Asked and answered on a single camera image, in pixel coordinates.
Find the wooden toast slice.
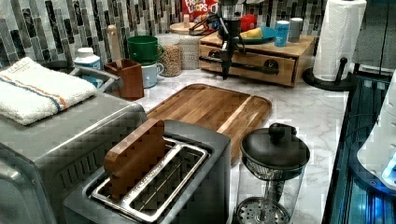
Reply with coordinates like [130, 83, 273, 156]
[104, 119, 165, 201]

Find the green mug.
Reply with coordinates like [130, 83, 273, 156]
[127, 35, 164, 65]

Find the black paper towel holder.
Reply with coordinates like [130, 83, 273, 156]
[303, 57, 355, 91]

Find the dark wooden cutting board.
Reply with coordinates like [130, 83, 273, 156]
[148, 84, 272, 164]

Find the black two-slot toaster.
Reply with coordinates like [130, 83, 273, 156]
[64, 119, 231, 224]

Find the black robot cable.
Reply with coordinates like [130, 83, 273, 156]
[188, 12, 222, 36]

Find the glass jar of grains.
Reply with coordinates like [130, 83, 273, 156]
[157, 34, 181, 77]

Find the froot loops cereal box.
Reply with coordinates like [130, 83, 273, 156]
[181, 0, 218, 21]

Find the jar with wooden lid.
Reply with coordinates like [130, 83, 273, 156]
[170, 14, 202, 70]

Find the light wooden drawer box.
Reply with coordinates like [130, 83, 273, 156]
[199, 34, 315, 88]

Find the white striped folded towel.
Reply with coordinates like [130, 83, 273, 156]
[0, 57, 96, 125]

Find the light blue mug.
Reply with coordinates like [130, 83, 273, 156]
[142, 63, 164, 89]

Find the light wooden drawer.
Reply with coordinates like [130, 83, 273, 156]
[199, 45, 295, 87]

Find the white paper towel roll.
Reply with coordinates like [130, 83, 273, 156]
[313, 0, 366, 81]

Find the red apple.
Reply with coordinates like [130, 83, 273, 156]
[241, 14, 257, 32]

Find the brown wooden utensil holder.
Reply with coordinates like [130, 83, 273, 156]
[105, 59, 144, 101]

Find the glass french press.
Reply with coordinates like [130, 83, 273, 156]
[232, 123, 310, 224]

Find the blue shaker white cap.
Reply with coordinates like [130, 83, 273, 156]
[275, 21, 290, 47]

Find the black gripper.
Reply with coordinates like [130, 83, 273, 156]
[218, 0, 245, 79]

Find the wooden spoon handle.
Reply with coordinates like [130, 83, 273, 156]
[107, 24, 122, 70]

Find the grey shaker white cap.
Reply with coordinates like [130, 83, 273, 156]
[288, 18, 304, 43]

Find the white-capped blue bottle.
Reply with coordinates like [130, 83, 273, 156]
[74, 48, 104, 89]

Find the yellow banana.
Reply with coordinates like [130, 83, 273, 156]
[241, 28, 262, 39]

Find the teal round plate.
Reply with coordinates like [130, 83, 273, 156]
[233, 26, 276, 45]

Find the stainless steel toaster oven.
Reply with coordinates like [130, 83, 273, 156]
[1, 82, 147, 224]

